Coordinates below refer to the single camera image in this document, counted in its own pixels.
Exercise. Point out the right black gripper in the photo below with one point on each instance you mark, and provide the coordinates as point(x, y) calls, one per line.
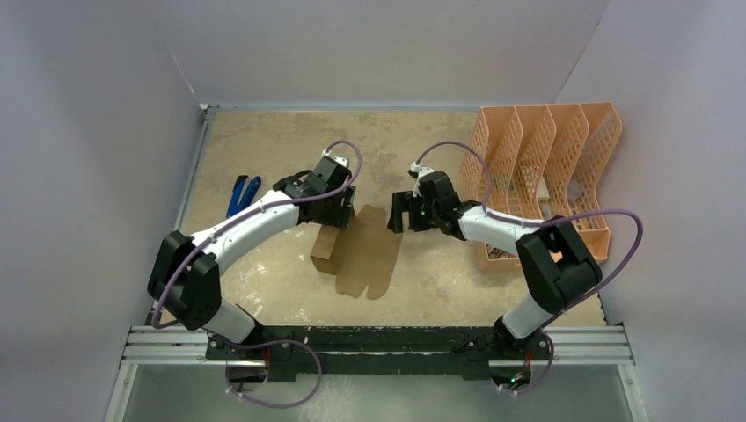
point(405, 206)

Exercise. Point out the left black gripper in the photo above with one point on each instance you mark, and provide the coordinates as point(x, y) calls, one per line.
point(337, 217)

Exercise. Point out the brown cardboard box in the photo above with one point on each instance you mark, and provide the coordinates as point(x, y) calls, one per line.
point(360, 257)

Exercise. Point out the orange plastic file organizer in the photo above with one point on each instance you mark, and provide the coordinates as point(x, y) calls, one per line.
point(524, 156)

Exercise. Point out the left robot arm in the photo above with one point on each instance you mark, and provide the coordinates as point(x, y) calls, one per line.
point(186, 278)

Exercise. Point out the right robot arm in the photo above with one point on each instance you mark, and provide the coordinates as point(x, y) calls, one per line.
point(556, 263)

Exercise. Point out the blue stapler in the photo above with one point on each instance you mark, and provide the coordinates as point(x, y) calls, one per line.
point(243, 193)

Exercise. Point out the purple round item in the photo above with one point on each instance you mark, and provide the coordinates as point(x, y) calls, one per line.
point(574, 190)

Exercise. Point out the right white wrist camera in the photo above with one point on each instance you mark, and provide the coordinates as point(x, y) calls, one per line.
point(417, 172)

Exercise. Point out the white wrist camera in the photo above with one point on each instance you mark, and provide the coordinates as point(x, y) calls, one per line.
point(338, 156)
point(417, 172)

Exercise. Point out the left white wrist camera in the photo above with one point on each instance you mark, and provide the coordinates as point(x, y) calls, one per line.
point(338, 156)

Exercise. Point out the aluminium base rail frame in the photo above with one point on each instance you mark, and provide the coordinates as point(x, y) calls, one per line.
point(472, 353)

